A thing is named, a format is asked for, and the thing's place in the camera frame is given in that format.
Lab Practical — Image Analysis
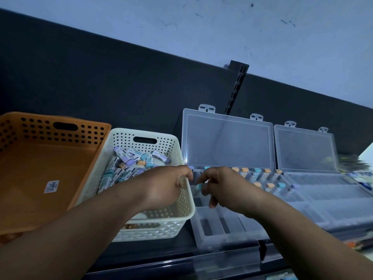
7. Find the white barcode sticker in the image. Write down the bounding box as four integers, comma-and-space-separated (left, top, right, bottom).
44, 180, 60, 194

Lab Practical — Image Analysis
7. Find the heap of yellow blue packets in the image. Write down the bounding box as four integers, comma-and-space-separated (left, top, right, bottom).
338, 154, 373, 190

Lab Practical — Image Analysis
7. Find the person's left forearm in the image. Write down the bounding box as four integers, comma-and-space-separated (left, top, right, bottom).
0, 183, 152, 280

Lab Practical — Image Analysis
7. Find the orange plastic basket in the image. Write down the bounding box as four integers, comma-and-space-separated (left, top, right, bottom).
0, 111, 112, 245

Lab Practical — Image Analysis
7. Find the narrow black shelf back panel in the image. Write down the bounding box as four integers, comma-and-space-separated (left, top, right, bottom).
230, 74, 373, 156

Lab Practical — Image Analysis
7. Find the row of small tubes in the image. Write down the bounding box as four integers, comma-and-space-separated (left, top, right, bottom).
188, 165, 301, 199

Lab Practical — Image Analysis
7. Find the person's right forearm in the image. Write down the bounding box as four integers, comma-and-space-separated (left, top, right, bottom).
248, 192, 373, 280

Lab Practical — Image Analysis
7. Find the person's right hand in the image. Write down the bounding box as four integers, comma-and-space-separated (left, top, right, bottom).
197, 167, 263, 218

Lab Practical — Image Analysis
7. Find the white perforated plastic basket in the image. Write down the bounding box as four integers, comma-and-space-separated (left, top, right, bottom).
74, 128, 196, 242

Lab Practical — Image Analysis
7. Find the black slotted shelf upright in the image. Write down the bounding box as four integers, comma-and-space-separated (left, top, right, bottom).
223, 60, 250, 116

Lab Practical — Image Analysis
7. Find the person's left hand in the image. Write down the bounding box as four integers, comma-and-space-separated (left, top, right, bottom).
137, 165, 194, 212

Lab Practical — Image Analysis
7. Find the wide black shelf back panel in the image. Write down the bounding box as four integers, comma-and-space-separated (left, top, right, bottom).
0, 8, 242, 143

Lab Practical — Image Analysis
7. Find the pile of small tubes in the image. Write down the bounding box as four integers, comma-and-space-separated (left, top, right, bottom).
98, 146, 172, 193

